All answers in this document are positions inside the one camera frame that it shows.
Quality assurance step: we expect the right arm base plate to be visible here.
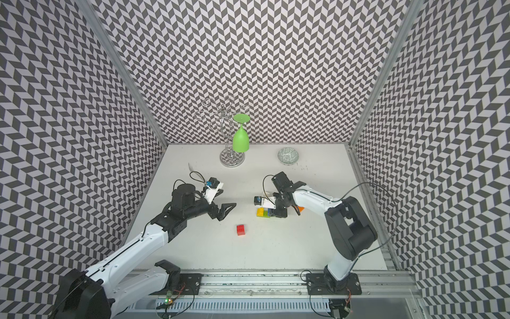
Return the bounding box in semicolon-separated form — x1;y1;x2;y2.
305;272;362;296

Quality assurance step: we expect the chrome glass holder stand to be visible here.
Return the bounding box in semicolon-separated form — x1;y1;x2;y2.
197;96;251;168

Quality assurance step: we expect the green plastic wine glass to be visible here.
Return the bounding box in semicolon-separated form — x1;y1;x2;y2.
232;114;250;153

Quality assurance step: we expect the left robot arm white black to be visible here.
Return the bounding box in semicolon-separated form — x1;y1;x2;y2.
49;179;236;318

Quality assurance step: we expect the aluminium front rail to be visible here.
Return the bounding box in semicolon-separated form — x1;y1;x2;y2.
179;270;422;300

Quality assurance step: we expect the red lego brick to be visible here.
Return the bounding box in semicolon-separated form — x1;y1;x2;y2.
236;225;246;236

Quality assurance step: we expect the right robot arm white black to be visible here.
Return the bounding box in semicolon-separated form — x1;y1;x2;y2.
271;172;378;282

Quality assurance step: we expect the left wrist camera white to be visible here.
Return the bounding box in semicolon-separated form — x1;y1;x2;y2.
203;178;224;204

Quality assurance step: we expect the patterned ceramic bowl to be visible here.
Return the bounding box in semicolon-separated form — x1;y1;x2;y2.
277;147;300;166

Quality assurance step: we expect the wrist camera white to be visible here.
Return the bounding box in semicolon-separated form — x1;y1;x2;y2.
203;178;224;204
254;196;276;209

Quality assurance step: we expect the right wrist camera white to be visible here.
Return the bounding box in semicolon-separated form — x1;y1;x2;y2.
254;196;276;209

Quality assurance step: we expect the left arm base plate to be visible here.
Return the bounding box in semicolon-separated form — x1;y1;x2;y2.
155;273;203;296

